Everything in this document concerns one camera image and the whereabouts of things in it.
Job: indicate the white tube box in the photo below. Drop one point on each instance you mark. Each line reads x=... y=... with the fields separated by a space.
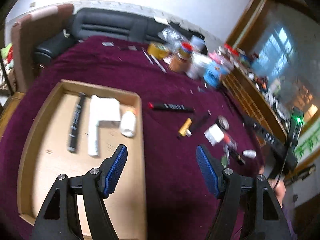
x=93 y=127

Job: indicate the blue label clear jar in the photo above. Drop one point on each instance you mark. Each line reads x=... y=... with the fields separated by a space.
x=214 y=73

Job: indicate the black leather sofa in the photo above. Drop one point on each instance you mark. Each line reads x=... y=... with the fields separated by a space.
x=89 y=22

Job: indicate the yellow black pen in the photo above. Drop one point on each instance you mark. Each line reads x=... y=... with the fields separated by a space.
x=183 y=130

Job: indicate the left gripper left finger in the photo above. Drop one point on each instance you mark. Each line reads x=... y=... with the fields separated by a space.
x=59 y=218

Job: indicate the maroon velvet tablecloth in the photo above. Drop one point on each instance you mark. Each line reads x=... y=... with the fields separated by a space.
x=179 y=205

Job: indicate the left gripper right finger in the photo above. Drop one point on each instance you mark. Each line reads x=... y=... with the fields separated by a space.
x=263 y=219

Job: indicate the brown label jar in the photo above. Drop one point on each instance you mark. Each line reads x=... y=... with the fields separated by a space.
x=179 y=64

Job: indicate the brown chair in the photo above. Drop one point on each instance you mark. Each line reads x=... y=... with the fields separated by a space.
x=30 y=31

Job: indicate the white plastic tub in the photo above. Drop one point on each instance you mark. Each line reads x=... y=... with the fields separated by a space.
x=198 y=65

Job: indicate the black tape roll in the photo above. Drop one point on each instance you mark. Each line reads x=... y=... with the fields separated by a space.
x=222 y=123

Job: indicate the yellow tape roll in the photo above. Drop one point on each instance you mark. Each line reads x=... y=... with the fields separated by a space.
x=158 y=50

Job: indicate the black marker red ends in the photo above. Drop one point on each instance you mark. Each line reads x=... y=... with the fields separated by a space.
x=170 y=107

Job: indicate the black marker grey cap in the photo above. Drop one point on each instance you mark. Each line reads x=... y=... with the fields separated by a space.
x=74 y=127

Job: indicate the red item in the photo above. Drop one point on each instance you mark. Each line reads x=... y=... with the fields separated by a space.
x=230 y=142

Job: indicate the clear lead refill case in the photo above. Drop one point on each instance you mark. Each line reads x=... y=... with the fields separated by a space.
x=225 y=160

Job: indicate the white power bank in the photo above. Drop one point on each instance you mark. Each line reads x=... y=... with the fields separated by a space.
x=108 y=112

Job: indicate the white plug charger cube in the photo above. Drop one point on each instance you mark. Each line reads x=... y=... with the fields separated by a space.
x=214 y=134

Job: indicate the white pill bottle orange cap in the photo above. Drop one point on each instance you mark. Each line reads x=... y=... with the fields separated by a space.
x=128 y=124

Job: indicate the person right hand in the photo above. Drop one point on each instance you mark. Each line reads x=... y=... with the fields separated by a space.
x=279 y=189

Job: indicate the wooden cabinet counter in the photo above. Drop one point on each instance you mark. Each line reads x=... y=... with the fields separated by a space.
x=252 y=102

